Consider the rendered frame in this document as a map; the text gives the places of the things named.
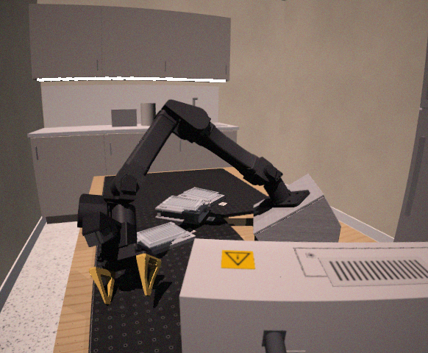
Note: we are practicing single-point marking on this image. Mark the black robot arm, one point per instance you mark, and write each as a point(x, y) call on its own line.
point(111, 224)

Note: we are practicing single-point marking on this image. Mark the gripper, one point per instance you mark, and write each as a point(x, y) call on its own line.
point(116, 258)

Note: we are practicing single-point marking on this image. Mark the light grey machine housing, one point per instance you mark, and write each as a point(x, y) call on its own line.
point(322, 297)

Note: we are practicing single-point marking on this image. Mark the white well plate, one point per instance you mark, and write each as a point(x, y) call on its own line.
point(161, 234)
point(183, 203)
point(199, 193)

